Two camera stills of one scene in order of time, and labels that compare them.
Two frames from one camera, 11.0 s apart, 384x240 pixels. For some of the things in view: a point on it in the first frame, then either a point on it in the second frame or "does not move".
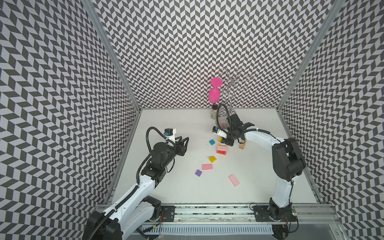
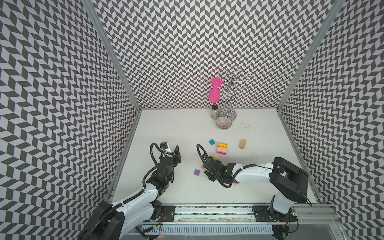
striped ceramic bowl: (223, 122) does not move
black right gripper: (227, 141) to (211, 165)
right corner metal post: (327, 23) does not move
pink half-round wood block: (222, 148) does not move
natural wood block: (242, 145) does not move
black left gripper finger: (183, 143) to (178, 156)
